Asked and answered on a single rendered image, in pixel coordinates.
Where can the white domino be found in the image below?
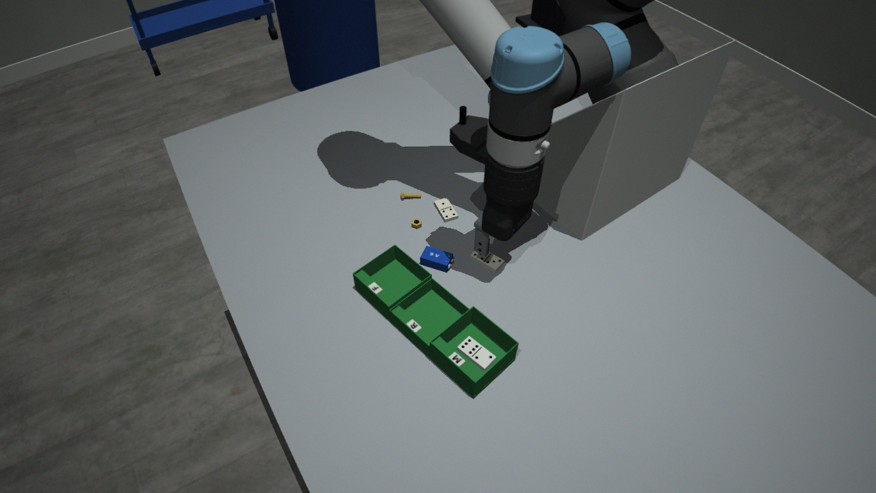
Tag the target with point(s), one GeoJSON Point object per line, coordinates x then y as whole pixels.
{"type": "Point", "coordinates": [491, 261]}
{"type": "Point", "coordinates": [446, 210]}
{"type": "Point", "coordinates": [476, 353]}

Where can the green three-compartment bin rack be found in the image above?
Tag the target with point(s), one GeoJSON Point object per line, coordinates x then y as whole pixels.
{"type": "Point", "coordinates": [409, 298]}

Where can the blue 9v battery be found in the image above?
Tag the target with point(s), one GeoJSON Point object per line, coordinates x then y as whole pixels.
{"type": "Point", "coordinates": [437, 259]}

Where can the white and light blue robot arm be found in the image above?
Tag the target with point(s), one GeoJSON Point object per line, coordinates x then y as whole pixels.
{"type": "Point", "coordinates": [531, 74]}

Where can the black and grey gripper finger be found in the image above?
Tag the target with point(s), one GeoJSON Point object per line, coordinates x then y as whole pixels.
{"type": "Point", "coordinates": [481, 241]}

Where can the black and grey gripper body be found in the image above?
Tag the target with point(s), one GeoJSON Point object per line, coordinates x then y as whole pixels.
{"type": "Point", "coordinates": [513, 171]}

